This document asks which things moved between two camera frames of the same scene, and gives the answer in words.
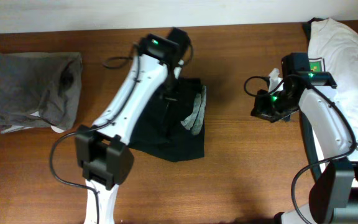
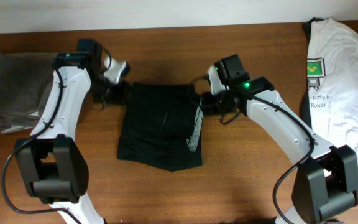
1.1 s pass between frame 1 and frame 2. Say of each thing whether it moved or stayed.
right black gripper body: moved
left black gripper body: moved
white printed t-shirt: stayed
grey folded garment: stayed
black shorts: moved
